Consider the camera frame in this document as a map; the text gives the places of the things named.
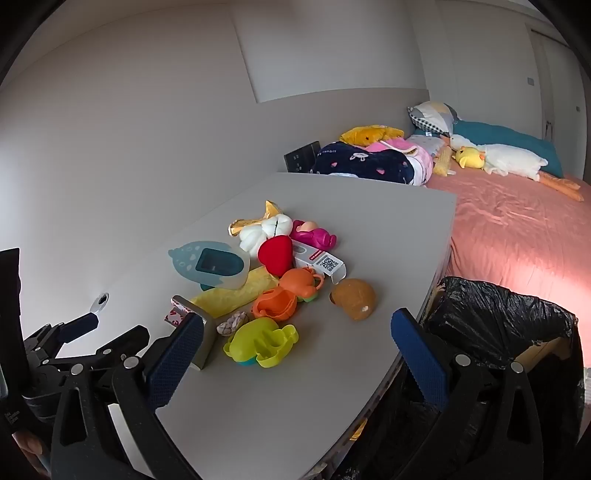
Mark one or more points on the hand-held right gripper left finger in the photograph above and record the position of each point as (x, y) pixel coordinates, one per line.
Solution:
(175, 360)

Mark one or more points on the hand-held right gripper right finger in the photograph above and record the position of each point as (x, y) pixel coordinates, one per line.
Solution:
(420, 360)

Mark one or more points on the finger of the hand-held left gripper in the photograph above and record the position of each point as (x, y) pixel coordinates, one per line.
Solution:
(124, 342)
(78, 326)

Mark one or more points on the bin with black bag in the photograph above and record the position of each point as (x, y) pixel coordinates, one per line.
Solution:
(485, 314)

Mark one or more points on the teal fish-shaped package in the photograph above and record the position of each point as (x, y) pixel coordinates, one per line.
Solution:
(189, 258)

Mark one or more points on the grey thermometer box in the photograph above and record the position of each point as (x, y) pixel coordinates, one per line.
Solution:
(318, 261)

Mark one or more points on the person's left hand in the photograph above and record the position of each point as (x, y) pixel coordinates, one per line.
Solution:
(28, 444)

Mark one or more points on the small grey carton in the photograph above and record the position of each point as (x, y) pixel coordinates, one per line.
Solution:
(208, 341)

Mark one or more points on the red and white packet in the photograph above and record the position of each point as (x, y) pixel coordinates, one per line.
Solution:
(173, 316)

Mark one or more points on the small patterned wrapper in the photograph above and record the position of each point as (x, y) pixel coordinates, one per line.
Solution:
(233, 322)

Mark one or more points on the green plastic toy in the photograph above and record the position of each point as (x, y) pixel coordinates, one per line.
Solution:
(251, 337)

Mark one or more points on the yellow snack packet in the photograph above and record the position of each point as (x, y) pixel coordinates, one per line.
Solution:
(235, 293)

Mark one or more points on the brown round toy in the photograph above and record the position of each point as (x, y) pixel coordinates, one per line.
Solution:
(353, 297)

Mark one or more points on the orange plastic toy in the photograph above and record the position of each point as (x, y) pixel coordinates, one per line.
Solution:
(288, 286)

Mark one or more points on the white plush toy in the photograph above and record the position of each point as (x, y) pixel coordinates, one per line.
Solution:
(251, 237)

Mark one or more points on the red strawberry plush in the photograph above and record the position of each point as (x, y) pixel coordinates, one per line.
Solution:
(275, 256)

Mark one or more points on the bed with pink sheet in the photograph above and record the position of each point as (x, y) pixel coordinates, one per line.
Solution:
(508, 230)

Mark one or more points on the magenta toy figure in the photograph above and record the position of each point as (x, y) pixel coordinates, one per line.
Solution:
(318, 237)

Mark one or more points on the golden cone toy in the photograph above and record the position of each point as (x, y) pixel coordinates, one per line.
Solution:
(272, 210)

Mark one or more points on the pale yellow plush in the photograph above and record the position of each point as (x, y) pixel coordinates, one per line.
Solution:
(443, 161)

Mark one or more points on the pink blanket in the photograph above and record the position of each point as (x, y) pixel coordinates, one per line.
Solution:
(415, 159)

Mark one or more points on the navy printed blanket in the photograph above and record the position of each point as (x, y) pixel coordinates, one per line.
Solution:
(364, 164)

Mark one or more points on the yellow duck plush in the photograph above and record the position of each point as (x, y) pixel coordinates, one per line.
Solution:
(471, 158)

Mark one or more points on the white goose plush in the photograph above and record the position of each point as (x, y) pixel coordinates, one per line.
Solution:
(512, 159)

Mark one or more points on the yellow star cushion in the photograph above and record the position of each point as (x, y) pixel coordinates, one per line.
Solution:
(367, 134)

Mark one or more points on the teal pillow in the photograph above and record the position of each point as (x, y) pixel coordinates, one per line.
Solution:
(503, 136)

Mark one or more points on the checked patchwork pillow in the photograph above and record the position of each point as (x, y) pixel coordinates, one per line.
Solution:
(434, 115)

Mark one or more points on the white door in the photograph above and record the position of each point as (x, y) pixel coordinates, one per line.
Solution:
(554, 83)

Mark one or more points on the round wall fixture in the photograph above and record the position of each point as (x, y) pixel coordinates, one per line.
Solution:
(100, 301)

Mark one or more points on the black wall socket panel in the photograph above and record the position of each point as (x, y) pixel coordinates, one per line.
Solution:
(300, 157)

